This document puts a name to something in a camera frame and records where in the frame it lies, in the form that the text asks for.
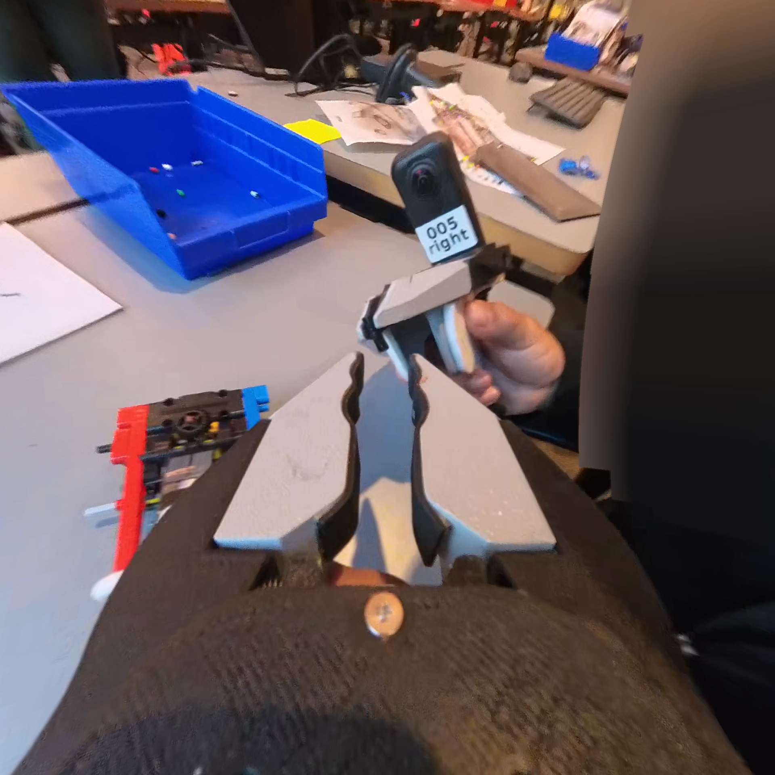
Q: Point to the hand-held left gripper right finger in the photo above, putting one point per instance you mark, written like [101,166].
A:
[484,478]

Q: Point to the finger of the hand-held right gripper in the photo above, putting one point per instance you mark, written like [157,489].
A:
[424,290]
[393,354]

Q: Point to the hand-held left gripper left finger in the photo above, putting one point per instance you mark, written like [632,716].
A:
[284,472]

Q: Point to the toy brick car model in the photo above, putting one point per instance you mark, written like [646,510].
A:
[130,460]

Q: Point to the instruction booklet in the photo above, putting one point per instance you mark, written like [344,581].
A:
[42,296]

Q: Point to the person's right forearm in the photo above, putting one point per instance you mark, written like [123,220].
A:
[566,424]

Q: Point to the grey desk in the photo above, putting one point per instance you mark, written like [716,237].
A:
[242,327]

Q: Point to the person's right hand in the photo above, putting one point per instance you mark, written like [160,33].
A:
[520,357]

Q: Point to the brown flat board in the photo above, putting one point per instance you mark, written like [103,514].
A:
[539,181]

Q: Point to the grey table with beige edge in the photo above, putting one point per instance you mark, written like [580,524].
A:
[581,224]

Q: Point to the blue toy part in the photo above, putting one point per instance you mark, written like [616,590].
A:
[569,165]

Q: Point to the colourful unfolded leaflet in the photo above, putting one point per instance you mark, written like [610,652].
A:
[484,115]

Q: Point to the white printed paper sheet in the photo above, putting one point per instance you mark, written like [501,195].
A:
[375,121]

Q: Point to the yellow paper note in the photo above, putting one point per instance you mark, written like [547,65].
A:
[312,130]

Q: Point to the black handheld device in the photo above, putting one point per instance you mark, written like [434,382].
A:
[424,72]

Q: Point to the small blue storage bin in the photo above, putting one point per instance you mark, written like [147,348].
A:
[569,53]

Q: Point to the red plastic object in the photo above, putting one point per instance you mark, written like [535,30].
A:
[166,57]

